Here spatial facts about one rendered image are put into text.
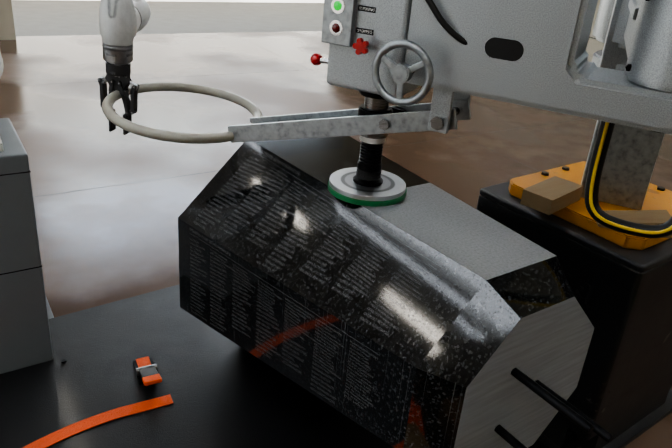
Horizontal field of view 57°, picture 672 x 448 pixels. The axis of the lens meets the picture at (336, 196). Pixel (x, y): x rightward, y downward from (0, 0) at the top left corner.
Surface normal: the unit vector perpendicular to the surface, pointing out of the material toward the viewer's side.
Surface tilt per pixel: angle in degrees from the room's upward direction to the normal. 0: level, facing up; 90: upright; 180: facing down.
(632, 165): 90
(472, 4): 90
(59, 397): 0
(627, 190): 90
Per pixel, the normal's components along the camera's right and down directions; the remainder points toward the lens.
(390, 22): -0.47, 0.32
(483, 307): -0.11, -0.22
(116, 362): 0.08, -0.91
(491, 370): 0.56, 0.37
